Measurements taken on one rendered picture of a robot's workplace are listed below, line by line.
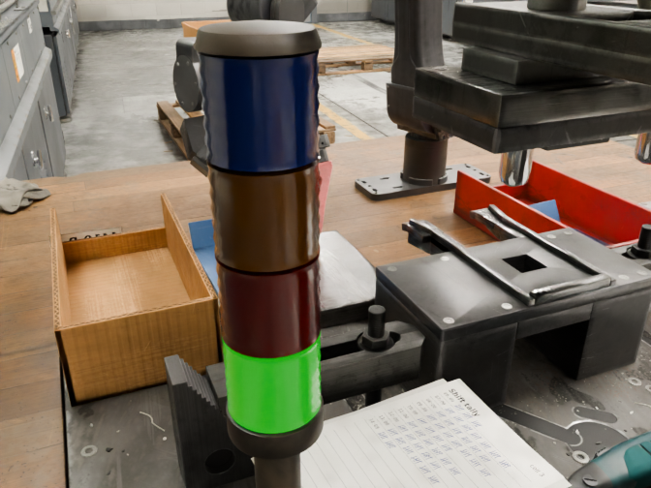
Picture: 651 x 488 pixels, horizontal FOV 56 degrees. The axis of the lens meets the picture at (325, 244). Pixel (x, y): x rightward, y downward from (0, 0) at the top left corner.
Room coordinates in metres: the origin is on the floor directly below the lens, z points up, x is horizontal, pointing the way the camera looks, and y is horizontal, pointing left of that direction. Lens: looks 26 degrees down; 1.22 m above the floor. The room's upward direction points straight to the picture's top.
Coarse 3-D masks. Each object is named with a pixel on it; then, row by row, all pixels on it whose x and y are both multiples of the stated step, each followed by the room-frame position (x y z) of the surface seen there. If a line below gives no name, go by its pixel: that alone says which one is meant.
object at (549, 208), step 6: (534, 204) 0.70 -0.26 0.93; (540, 204) 0.70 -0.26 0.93; (546, 204) 0.71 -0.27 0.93; (552, 204) 0.71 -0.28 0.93; (540, 210) 0.70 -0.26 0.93; (546, 210) 0.70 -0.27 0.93; (552, 210) 0.70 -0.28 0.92; (552, 216) 0.70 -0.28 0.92; (558, 216) 0.70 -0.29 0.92; (594, 240) 0.65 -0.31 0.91
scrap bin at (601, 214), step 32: (480, 192) 0.70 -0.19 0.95; (512, 192) 0.78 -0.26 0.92; (544, 192) 0.76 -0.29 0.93; (576, 192) 0.71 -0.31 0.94; (608, 192) 0.67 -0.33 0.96; (480, 224) 0.70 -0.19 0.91; (544, 224) 0.60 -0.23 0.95; (576, 224) 0.70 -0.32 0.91; (608, 224) 0.66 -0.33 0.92; (640, 224) 0.62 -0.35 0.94
